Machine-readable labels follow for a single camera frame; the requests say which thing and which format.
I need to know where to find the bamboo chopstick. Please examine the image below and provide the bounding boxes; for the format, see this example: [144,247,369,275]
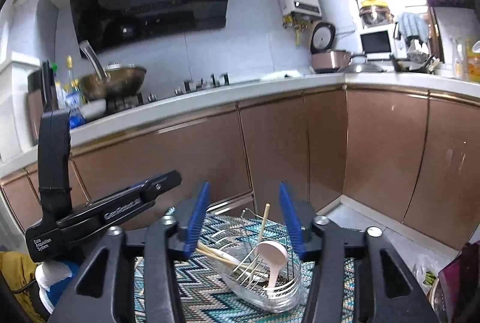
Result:
[196,242,240,268]
[257,203,270,244]
[232,255,265,283]

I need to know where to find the pink ceramic spoon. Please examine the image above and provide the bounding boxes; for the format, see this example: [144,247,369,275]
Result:
[256,241,288,298]

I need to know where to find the wire utensil holder basket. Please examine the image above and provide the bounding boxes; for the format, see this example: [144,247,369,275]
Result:
[202,208,307,313]

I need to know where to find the blue white gloved left hand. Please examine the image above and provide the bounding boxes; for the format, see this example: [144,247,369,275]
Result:
[35,260,80,313]

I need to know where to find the yellow jacket sleeve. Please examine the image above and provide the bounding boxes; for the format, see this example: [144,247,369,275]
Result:
[1,251,49,322]

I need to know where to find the zigzag patterned table mat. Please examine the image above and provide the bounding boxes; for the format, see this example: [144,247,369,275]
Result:
[134,210,355,322]

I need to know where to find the white cabinet appliance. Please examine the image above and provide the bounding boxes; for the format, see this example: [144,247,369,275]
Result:
[0,51,41,162]

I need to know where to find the white bowl on stove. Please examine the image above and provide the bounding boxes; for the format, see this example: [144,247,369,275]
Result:
[80,100,107,121]

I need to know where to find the blue label bottle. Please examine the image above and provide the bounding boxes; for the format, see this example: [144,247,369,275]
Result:
[65,56,86,129]

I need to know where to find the copper electric kettle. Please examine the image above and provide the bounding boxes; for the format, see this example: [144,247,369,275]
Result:
[27,61,59,144]

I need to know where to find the black gas stove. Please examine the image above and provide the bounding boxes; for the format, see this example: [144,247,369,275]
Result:
[106,73,240,115]

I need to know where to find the steel pot lid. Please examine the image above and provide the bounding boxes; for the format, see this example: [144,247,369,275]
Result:
[338,54,385,74]

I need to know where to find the pink rice cooker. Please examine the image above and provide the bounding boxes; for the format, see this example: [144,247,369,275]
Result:
[309,21,351,74]

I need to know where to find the white microwave oven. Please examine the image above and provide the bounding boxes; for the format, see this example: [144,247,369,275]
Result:
[360,24,398,61]

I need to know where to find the yellow oil bottle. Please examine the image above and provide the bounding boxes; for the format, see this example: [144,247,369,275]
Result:
[465,39,480,82]

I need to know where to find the brass wok with handle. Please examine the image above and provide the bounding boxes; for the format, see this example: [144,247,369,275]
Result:
[79,40,146,101]

